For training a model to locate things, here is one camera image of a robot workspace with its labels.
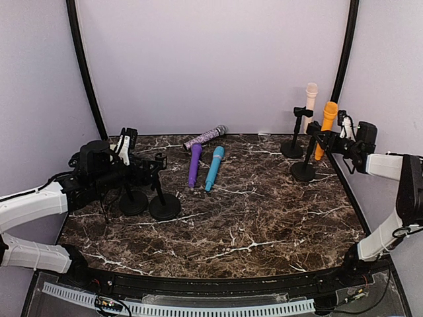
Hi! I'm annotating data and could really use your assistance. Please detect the white slotted cable duct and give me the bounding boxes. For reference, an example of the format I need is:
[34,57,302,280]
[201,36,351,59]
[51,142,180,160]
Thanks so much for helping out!
[42,282,316,316]

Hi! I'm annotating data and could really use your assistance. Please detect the black front table rail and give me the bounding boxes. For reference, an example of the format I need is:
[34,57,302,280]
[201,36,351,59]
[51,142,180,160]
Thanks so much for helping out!
[58,264,391,300]

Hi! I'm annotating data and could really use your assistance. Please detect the purple microphone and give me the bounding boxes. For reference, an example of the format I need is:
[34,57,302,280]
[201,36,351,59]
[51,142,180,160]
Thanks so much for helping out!
[188,143,202,190]

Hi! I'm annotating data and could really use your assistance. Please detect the black corner frame post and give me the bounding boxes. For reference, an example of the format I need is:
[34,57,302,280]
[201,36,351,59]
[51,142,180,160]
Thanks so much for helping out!
[330,0,360,104]
[65,0,108,140]

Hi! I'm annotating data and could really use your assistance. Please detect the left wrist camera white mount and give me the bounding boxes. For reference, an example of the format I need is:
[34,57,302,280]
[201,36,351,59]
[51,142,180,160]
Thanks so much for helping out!
[110,128,137,166]

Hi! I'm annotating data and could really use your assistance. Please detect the cream white microphone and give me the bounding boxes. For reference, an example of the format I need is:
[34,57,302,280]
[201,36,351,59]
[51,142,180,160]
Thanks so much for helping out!
[303,83,319,133]

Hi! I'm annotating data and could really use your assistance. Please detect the black stand holding purple microphone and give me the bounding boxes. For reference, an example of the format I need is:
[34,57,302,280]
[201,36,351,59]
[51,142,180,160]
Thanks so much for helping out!
[119,184,149,217]

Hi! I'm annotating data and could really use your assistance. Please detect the light blue microphone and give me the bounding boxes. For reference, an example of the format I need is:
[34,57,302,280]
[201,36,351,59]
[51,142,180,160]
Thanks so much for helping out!
[205,146,225,192]

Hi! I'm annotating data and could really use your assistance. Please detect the black right corner frame post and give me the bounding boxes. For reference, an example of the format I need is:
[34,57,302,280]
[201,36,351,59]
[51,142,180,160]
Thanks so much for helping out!
[330,0,360,104]

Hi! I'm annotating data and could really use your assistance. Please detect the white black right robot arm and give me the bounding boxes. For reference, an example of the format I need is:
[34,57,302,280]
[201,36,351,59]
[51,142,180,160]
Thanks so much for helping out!
[313,122,422,287]

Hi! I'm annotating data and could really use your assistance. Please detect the black left corner frame post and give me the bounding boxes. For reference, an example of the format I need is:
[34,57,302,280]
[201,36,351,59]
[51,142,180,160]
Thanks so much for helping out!
[65,0,108,140]

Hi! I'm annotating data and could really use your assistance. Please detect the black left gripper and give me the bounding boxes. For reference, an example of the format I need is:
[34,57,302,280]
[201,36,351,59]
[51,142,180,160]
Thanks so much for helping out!
[92,155,163,195]

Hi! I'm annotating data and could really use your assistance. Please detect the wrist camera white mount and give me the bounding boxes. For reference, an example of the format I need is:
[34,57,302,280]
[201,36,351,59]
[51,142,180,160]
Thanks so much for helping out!
[337,110,356,139]
[110,128,137,166]

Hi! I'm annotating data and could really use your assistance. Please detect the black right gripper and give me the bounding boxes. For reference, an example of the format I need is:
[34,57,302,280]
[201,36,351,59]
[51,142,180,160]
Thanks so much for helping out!
[314,130,361,159]

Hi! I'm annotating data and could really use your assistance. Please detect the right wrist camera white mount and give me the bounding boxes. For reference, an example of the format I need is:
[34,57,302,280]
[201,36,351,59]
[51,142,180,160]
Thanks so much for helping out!
[337,110,356,139]

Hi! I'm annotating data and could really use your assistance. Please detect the black stand holding white microphone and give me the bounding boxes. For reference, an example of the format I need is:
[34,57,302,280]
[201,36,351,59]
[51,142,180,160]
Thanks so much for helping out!
[280,106,313,159]

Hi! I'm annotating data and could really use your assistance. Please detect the black stand holding orange microphone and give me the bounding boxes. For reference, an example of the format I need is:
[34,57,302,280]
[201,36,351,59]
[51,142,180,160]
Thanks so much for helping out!
[290,121,321,182]

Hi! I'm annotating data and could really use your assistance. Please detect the black tripod shock-mount stand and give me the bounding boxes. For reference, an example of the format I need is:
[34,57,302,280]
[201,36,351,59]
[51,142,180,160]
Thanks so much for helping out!
[68,152,109,225]

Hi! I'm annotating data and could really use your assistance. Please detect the rhinestone silver-head microphone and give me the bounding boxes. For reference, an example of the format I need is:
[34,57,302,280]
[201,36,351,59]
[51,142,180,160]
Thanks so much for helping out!
[183,125,228,151]

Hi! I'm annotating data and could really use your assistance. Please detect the black stand holding blue microphone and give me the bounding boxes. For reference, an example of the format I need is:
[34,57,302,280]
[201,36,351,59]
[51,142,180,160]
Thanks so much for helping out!
[149,153,181,221]

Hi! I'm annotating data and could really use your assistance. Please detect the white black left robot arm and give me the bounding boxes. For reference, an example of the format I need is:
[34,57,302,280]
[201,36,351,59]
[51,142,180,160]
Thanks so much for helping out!
[1,141,166,288]

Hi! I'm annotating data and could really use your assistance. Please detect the orange microphone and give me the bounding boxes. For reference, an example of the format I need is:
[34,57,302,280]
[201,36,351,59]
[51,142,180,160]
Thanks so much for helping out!
[315,101,338,161]

